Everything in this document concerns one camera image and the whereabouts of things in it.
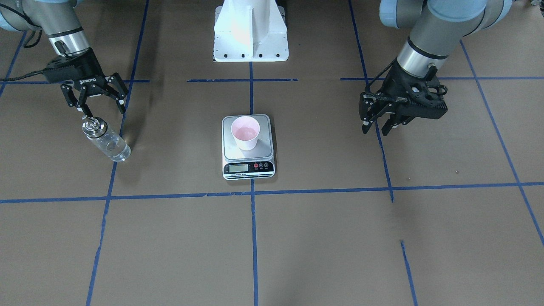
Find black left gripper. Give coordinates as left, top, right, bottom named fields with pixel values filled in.
left=359, top=59, right=448, bottom=136

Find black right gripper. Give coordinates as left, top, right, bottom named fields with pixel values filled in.
left=45, top=47, right=128, bottom=117

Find glass sauce dispenser bottle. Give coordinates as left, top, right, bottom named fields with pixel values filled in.
left=82, top=116, right=131, bottom=162

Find pink cup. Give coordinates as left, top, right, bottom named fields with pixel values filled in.
left=230, top=116, right=260, bottom=151

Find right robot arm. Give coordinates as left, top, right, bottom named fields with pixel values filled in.
left=1, top=0, right=128, bottom=116

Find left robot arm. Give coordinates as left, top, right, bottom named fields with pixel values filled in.
left=359, top=0, right=512, bottom=136

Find digital kitchen scale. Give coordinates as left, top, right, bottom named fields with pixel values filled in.
left=222, top=114, right=276, bottom=180

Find blue tape grid lines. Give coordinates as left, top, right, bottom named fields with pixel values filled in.
left=1, top=0, right=543, bottom=306

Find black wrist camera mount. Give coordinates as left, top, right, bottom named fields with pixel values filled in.
left=43, top=57, right=82, bottom=83

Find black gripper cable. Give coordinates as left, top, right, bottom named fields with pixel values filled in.
left=0, top=4, right=56, bottom=82

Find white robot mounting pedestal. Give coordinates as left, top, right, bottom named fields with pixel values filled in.
left=212, top=0, right=289, bottom=62

